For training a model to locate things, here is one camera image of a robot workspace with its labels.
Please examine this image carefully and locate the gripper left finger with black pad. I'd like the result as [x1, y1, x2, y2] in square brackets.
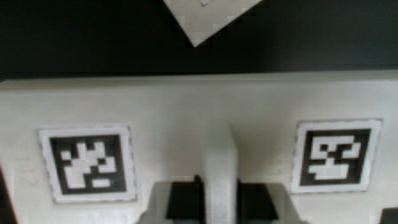
[138, 174, 206, 224]

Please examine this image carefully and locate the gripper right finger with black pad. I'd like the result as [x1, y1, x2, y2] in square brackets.
[236, 179, 307, 224]

